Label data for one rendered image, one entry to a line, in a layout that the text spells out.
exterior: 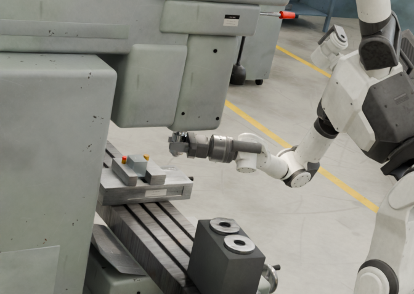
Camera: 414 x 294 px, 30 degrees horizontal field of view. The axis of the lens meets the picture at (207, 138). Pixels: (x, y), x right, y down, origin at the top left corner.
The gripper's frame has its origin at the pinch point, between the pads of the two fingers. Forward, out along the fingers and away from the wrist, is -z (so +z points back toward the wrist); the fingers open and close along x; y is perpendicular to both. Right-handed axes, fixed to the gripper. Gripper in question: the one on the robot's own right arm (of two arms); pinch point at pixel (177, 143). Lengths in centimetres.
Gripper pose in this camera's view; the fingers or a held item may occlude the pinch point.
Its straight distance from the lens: 249.8
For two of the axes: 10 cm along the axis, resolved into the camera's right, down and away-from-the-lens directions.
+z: 9.8, 1.2, 1.7
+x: 1.1, 3.9, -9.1
